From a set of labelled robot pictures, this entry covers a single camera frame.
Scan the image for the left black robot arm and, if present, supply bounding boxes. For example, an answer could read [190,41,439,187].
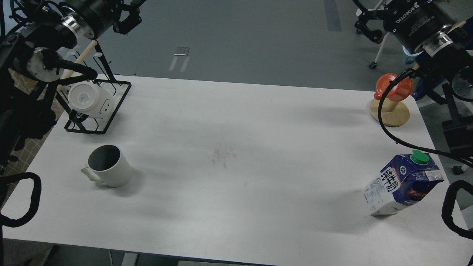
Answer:
[0,0,144,170]

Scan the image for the black cable loop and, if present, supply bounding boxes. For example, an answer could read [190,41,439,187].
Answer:
[442,180,473,240]
[0,172,42,228]

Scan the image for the wooden mug tree stand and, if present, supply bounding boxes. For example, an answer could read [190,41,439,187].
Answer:
[370,21,467,127]

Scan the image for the black cable loop right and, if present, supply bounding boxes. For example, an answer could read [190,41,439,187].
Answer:
[442,180,473,240]

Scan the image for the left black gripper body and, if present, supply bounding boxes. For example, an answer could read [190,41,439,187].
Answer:
[59,0,125,40]

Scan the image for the white ribbed mug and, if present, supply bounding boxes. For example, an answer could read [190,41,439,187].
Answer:
[81,145,135,188]

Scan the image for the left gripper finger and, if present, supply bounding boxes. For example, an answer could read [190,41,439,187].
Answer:
[113,4,142,35]

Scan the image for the black wire cup rack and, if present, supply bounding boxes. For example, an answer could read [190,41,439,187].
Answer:
[55,40,132,134]

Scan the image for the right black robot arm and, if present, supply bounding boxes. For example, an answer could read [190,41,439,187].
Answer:
[354,0,472,166]

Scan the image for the blue milk carton green cap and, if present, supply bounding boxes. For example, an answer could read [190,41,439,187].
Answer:
[363,150,444,216]

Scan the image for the black cable loop left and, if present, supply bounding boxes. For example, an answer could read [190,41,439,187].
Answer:
[0,172,42,228]

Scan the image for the white cup on rack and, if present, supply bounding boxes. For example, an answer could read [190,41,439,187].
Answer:
[68,82,116,119]

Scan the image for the orange cup on stand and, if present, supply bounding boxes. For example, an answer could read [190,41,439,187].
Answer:
[374,74,413,102]

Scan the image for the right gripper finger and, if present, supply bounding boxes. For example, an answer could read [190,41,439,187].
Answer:
[354,10,387,44]

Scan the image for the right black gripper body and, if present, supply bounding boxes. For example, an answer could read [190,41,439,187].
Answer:
[383,0,456,54]

